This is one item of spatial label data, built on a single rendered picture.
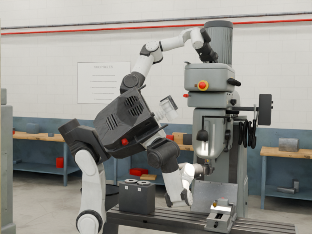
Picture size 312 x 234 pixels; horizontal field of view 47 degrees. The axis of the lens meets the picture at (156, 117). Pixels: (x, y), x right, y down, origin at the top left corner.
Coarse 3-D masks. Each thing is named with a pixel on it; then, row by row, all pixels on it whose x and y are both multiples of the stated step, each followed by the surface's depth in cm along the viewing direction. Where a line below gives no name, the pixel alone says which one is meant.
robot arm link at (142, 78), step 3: (132, 72) 201; (135, 72) 200; (138, 72) 200; (138, 75) 200; (141, 75) 200; (141, 78) 200; (144, 78) 202; (141, 81) 200; (141, 84) 200; (138, 87) 195
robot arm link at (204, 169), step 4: (196, 164) 218; (200, 164) 227; (200, 168) 216; (204, 168) 219; (208, 168) 221; (212, 168) 222; (200, 172) 215; (204, 172) 219; (208, 172) 221; (212, 172) 222; (200, 176) 218
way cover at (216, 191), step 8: (200, 184) 267; (208, 184) 265; (216, 184) 263; (224, 184) 262; (232, 184) 260; (208, 192) 263; (216, 192) 261; (224, 192) 259; (232, 192) 258; (200, 200) 262; (208, 200) 260; (232, 200) 255; (192, 208) 258; (200, 208) 257; (208, 208) 256
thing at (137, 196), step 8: (120, 184) 242; (128, 184) 240; (136, 184) 240; (144, 184) 237; (152, 184) 241; (120, 192) 243; (128, 192) 240; (136, 192) 237; (144, 192) 234; (152, 192) 240; (120, 200) 243; (128, 200) 240; (136, 200) 237; (144, 200) 234; (152, 200) 240; (120, 208) 243; (128, 208) 240; (136, 208) 237; (144, 208) 235; (152, 208) 241
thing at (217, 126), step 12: (204, 108) 220; (216, 108) 218; (204, 120) 219; (216, 120) 217; (192, 132) 227; (216, 132) 217; (192, 144) 225; (216, 144) 218; (204, 156) 220; (216, 156) 221
